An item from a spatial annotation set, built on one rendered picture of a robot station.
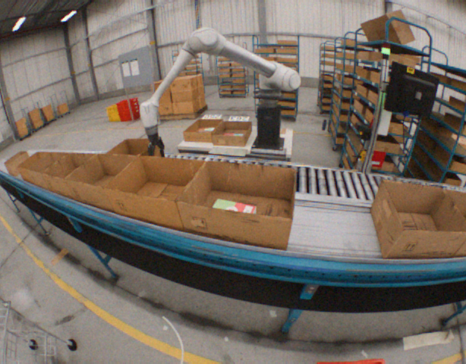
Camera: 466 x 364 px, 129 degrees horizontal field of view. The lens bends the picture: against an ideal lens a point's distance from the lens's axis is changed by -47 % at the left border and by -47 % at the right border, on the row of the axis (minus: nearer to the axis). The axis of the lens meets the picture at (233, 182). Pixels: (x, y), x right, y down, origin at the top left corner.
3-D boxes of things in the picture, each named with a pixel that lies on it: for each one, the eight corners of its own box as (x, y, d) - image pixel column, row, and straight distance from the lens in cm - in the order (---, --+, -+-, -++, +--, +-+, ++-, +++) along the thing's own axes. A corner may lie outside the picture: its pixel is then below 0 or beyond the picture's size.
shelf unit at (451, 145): (442, 227, 306) (501, 67, 271) (417, 225, 273) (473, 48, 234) (416, 181, 366) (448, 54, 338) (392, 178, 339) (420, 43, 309)
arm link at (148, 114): (159, 124, 134) (157, 120, 147) (154, 101, 131) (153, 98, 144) (142, 129, 135) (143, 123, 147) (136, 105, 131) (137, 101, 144)
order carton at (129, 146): (165, 156, 175) (160, 138, 169) (146, 176, 155) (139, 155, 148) (130, 155, 199) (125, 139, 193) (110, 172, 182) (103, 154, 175)
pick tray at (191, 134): (224, 127, 218) (223, 118, 215) (212, 142, 185) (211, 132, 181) (199, 127, 228) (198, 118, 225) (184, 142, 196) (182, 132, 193)
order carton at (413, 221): (429, 214, 125) (443, 188, 118) (450, 259, 110) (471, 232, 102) (369, 208, 104) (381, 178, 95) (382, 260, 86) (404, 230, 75)
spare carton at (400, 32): (370, 20, 238) (383, 14, 245) (385, 45, 240) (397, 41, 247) (386, 14, 202) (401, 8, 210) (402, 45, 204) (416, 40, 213)
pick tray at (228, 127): (252, 130, 206) (252, 121, 203) (244, 147, 172) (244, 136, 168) (225, 130, 213) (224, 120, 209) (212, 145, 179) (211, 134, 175)
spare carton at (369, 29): (359, 23, 279) (371, 20, 285) (369, 45, 280) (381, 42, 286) (370, 19, 243) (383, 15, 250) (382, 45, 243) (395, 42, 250)
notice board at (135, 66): (126, 125, 628) (111, 56, 612) (139, 119, 654) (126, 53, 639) (154, 127, 524) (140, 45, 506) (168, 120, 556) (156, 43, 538)
